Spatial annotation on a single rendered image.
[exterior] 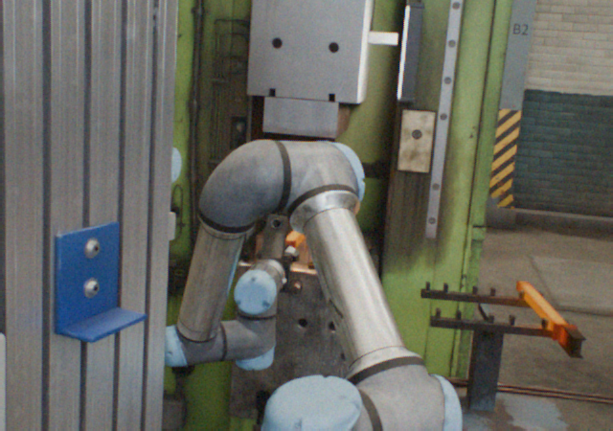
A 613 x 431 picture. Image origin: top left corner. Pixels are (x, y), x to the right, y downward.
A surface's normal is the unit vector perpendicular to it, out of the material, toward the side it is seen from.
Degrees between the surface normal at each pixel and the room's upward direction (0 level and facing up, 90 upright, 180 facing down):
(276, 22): 90
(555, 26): 90
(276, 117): 90
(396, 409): 37
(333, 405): 8
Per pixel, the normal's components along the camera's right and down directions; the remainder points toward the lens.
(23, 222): 0.91, 0.15
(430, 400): 0.38, -0.64
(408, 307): -0.11, 0.18
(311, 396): -0.04, -0.97
